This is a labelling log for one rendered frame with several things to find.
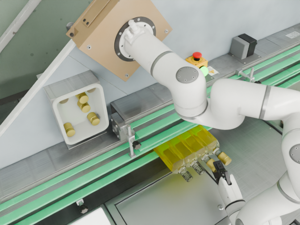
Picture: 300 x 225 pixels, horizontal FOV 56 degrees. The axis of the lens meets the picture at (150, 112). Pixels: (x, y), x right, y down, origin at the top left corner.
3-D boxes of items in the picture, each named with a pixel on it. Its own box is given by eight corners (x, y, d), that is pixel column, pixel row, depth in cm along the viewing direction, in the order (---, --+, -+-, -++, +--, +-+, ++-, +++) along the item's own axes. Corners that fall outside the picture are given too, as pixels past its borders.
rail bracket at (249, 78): (232, 74, 129) (255, 89, 121) (235, 60, 124) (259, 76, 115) (239, 71, 130) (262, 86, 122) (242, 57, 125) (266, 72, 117)
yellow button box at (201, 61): (183, 71, 128) (193, 79, 124) (184, 56, 123) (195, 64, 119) (195, 65, 131) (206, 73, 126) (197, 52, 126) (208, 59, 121)
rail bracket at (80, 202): (69, 193, 115) (82, 220, 107) (65, 185, 110) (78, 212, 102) (78, 189, 116) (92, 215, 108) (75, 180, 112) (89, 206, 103)
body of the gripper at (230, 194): (244, 212, 102) (231, 185, 110) (249, 199, 95) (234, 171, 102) (224, 217, 101) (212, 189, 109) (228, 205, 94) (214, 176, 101)
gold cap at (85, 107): (76, 100, 102) (80, 107, 100) (85, 97, 103) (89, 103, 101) (78, 107, 105) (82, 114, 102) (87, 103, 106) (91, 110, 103)
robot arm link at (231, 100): (268, 76, 69) (260, 113, 82) (176, 60, 77) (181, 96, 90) (261, 107, 64) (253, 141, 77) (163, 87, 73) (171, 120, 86)
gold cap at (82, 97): (73, 90, 99) (78, 97, 96) (83, 87, 100) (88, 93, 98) (76, 98, 102) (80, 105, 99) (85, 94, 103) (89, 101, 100)
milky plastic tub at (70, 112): (59, 132, 109) (67, 147, 104) (42, 87, 93) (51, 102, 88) (100, 114, 115) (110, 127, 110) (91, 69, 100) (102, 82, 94)
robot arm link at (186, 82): (174, 42, 79) (214, 73, 70) (179, 73, 90) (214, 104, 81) (146, 60, 77) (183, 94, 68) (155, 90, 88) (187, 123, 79)
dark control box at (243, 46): (228, 52, 139) (241, 60, 133) (231, 37, 133) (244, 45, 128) (241, 47, 142) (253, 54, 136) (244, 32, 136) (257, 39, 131)
